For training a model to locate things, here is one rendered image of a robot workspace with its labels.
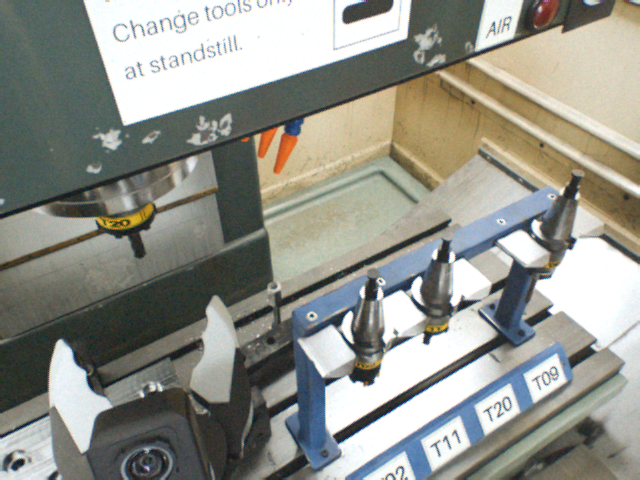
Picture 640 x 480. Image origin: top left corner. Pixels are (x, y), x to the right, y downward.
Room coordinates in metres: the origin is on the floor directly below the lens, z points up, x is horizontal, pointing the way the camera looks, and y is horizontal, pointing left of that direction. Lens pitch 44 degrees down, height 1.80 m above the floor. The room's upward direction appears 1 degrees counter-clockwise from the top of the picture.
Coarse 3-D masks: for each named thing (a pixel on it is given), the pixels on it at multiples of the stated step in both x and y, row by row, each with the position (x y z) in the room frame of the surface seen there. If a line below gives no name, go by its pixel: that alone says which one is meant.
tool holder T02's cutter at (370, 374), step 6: (378, 366) 0.41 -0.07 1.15; (354, 372) 0.41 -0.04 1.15; (360, 372) 0.40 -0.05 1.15; (366, 372) 0.40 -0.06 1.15; (372, 372) 0.40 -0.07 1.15; (378, 372) 0.41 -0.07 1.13; (354, 378) 0.40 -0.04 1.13; (360, 378) 0.40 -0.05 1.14; (366, 378) 0.40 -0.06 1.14; (372, 378) 0.40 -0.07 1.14; (366, 384) 0.40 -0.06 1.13; (372, 384) 0.40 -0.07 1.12
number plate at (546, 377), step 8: (552, 360) 0.55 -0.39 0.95; (536, 368) 0.53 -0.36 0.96; (544, 368) 0.54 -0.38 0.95; (552, 368) 0.54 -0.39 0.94; (560, 368) 0.54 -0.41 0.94; (528, 376) 0.52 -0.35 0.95; (536, 376) 0.52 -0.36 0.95; (544, 376) 0.53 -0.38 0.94; (552, 376) 0.53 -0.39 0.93; (560, 376) 0.53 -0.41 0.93; (528, 384) 0.51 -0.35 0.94; (536, 384) 0.51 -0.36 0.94; (544, 384) 0.52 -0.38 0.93; (552, 384) 0.52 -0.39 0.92; (560, 384) 0.52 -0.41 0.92; (536, 392) 0.50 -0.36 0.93; (544, 392) 0.51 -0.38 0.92; (536, 400) 0.49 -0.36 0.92
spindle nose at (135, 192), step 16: (192, 160) 0.38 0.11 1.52; (144, 176) 0.33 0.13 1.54; (160, 176) 0.34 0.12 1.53; (176, 176) 0.35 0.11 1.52; (96, 192) 0.32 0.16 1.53; (112, 192) 0.32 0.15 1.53; (128, 192) 0.32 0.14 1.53; (144, 192) 0.33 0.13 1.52; (160, 192) 0.34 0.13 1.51; (48, 208) 0.32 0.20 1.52; (64, 208) 0.32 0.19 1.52; (80, 208) 0.32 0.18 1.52; (96, 208) 0.32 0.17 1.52; (112, 208) 0.32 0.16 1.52; (128, 208) 0.32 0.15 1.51
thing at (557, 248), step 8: (536, 224) 0.60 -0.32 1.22; (536, 232) 0.59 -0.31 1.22; (576, 232) 0.59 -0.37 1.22; (536, 240) 0.58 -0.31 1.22; (544, 240) 0.57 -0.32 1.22; (552, 240) 0.57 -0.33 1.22; (568, 240) 0.57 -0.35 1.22; (576, 240) 0.57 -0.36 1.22; (552, 248) 0.56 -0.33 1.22; (560, 248) 0.56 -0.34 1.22; (568, 248) 0.58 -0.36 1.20; (552, 256) 0.56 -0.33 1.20; (560, 256) 0.56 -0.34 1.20
